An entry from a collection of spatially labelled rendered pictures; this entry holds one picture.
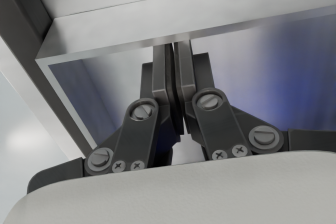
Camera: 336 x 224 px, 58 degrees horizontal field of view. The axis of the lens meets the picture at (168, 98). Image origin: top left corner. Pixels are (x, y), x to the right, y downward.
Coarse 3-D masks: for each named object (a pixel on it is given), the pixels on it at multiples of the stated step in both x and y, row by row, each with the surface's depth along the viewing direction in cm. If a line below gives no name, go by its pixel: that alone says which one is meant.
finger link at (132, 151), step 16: (128, 112) 11; (144, 112) 11; (160, 112) 11; (128, 128) 10; (144, 128) 10; (128, 144) 10; (144, 144) 10; (112, 160) 9; (128, 160) 9; (144, 160) 9; (160, 160) 12
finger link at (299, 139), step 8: (288, 128) 10; (288, 136) 10; (296, 136) 10; (304, 136) 10; (312, 136) 9; (320, 136) 9; (328, 136) 9; (288, 144) 9; (296, 144) 9; (304, 144) 9; (312, 144) 9; (320, 144) 9; (328, 144) 9
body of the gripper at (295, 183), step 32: (224, 160) 8; (256, 160) 8; (288, 160) 8; (320, 160) 7; (32, 192) 8; (64, 192) 8; (96, 192) 8; (128, 192) 8; (160, 192) 7; (192, 192) 7; (224, 192) 7; (256, 192) 7; (288, 192) 7; (320, 192) 7
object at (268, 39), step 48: (144, 0) 15; (192, 0) 14; (240, 0) 13; (288, 0) 13; (48, 48) 14; (96, 48) 13; (144, 48) 17; (192, 48) 17; (240, 48) 17; (288, 48) 17; (96, 96) 19; (240, 96) 20; (288, 96) 20; (96, 144) 18; (192, 144) 23
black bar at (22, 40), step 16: (0, 0) 13; (16, 0) 13; (32, 0) 14; (0, 16) 13; (16, 16) 14; (32, 16) 14; (48, 16) 16; (0, 32) 14; (16, 32) 14; (32, 32) 14; (16, 48) 15; (32, 48) 15; (32, 64) 15; (32, 80) 16; (48, 96) 17; (64, 112) 18; (80, 144) 20
